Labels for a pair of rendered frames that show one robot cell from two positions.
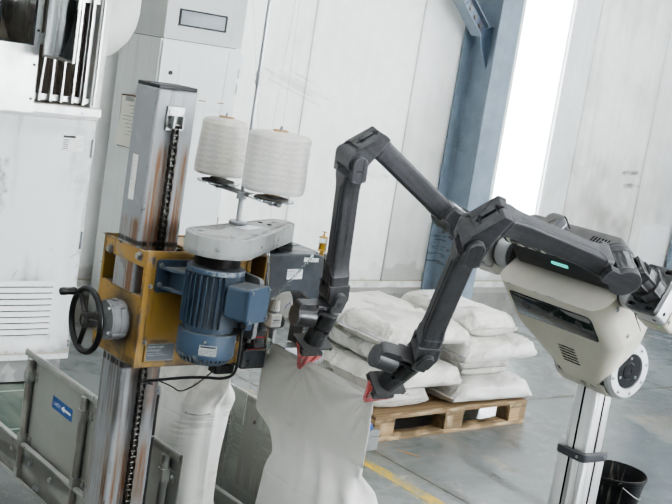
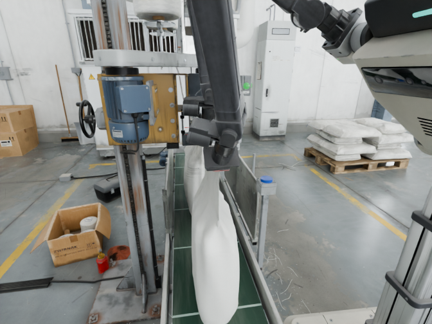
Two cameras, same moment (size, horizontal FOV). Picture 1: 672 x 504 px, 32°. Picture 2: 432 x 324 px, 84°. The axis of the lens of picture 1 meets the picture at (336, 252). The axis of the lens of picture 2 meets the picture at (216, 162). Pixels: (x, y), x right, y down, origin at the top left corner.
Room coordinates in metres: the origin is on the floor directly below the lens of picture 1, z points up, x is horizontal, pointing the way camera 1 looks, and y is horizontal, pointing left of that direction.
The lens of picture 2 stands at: (2.25, -0.50, 1.35)
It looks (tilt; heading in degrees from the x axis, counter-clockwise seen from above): 21 degrees down; 31
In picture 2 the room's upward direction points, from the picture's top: straight up
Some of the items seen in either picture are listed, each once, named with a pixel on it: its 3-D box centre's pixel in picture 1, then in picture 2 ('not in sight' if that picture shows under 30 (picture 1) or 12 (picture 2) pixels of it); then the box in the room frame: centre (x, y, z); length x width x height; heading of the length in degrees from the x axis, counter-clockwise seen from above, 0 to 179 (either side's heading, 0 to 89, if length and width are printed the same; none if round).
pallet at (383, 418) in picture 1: (403, 396); (352, 157); (6.42, -0.51, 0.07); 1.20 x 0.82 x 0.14; 132
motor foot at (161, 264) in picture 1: (184, 279); not in sight; (2.94, 0.38, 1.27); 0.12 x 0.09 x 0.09; 130
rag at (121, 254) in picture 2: not in sight; (117, 252); (3.14, 0.93, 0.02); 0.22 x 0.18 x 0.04; 40
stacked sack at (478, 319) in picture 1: (456, 311); (377, 125); (6.65, -0.75, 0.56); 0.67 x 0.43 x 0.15; 40
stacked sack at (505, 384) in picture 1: (471, 382); (382, 152); (6.47, -0.88, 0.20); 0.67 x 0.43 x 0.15; 130
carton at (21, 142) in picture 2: not in sight; (15, 140); (3.91, 4.62, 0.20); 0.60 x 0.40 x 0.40; 45
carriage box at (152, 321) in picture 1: (170, 298); (143, 107); (3.10, 0.43, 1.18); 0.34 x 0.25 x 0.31; 130
